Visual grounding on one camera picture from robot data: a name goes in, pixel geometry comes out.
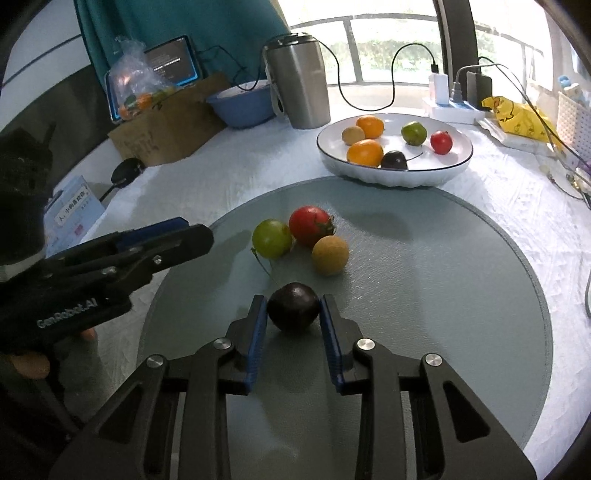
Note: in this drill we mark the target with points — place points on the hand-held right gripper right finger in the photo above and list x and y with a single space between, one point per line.
331 350

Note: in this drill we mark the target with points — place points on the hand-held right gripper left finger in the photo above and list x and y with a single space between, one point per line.
256 350

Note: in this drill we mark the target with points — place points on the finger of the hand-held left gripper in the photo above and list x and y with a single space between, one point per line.
152 230
184 240

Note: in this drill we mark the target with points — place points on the dark purple cherry tomato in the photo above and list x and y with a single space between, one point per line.
293 307

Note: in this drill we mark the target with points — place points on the yellow cherry tomato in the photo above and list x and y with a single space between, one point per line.
353 135
330 255

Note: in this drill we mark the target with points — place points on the red cherry tomato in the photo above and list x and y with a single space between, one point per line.
309 226
441 142

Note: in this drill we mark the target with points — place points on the dark cherry tomato with stem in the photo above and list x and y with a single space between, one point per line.
394 160

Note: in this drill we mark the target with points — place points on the orange cherry tomato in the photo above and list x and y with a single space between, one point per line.
364 152
371 127

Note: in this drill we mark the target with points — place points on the white plate with dark rim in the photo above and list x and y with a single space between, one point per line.
455 159

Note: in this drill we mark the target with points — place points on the person's left hand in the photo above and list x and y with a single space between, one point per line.
30 367

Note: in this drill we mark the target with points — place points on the black round device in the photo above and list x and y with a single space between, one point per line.
125 171

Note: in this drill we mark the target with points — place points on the pale blue printed box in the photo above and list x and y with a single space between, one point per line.
74 212

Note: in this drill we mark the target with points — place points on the cardboard box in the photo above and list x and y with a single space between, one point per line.
161 129

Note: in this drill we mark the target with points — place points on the round grey placemat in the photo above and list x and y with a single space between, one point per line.
438 300

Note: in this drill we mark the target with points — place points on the blue bowl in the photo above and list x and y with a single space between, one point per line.
240 110

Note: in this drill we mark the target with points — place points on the clear plastic bag with produce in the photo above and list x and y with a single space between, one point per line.
134 78

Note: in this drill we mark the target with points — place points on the tablet with blue case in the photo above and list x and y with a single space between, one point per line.
178 60

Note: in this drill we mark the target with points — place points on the stainless steel thermos mug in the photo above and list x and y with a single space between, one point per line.
300 83

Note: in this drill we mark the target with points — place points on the teal curtain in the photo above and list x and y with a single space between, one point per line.
184 18

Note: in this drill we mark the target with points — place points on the balcony railing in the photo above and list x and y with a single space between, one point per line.
351 41

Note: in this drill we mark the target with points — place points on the white power strip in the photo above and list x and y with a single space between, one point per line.
443 111

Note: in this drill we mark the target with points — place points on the white tissue pack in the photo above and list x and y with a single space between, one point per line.
496 130

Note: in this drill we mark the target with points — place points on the white charger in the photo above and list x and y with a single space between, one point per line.
438 87

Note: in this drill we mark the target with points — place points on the yellow plastic bag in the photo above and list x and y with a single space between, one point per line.
512 115

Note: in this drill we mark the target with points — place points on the black power adapter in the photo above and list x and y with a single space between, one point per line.
478 87

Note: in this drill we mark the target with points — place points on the white plastic basket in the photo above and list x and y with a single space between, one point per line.
575 120

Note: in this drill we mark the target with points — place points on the black window frame post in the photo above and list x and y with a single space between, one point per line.
455 37

